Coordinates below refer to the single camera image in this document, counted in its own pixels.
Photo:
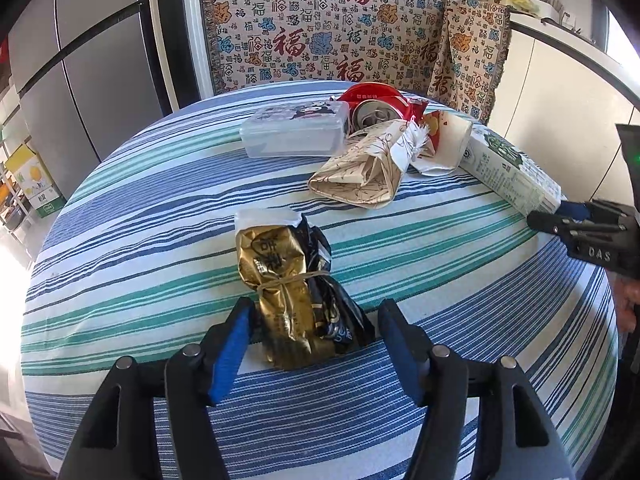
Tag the yellow green packets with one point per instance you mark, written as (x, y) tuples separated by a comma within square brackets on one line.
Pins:
[(510, 2)]

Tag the white red paper cup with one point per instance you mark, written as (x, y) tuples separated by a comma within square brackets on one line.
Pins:
[(447, 145)]

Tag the yellow cardboard box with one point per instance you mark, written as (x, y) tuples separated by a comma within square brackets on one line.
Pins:
[(37, 185)]

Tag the grey refrigerator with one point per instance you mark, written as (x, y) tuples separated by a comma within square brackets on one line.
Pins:
[(95, 60)]

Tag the crushed red can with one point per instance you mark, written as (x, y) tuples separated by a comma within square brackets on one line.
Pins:
[(372, 105)]

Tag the person's right hand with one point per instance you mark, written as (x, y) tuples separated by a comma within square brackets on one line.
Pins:
[(627, 305)]

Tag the narrow printed cloth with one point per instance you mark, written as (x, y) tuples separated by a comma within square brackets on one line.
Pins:
[(472, 60)]

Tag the gold and black snack packet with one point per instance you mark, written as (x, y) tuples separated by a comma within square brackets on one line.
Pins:
[(280, 290)]

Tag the patterned paper wrapper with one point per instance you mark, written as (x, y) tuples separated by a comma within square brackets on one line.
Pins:
[(365, 170)]

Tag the round table, striped cloth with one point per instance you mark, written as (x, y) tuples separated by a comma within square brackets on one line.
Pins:
[(175, 220)]

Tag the wide printed cloth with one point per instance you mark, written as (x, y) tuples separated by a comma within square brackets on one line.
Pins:
[(310, 30)]

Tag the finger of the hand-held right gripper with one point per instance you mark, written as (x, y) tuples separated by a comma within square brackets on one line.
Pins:
[(545, 222), (575, 208)]

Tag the white green milk carton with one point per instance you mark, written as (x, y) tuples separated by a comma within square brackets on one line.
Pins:
[(510, 170)]

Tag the white base cabinet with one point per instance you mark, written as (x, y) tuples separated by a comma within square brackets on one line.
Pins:
[(555, 110)]

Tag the clear plastic box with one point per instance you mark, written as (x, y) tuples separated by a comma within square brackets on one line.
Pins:
[(290, 130)]

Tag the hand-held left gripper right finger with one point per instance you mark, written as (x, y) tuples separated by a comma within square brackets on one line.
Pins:
[(400, 355)]

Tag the window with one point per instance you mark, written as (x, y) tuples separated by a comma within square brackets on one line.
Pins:
[(622, 40)]

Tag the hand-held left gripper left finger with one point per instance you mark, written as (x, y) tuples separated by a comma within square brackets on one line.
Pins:
[(230, 355)]

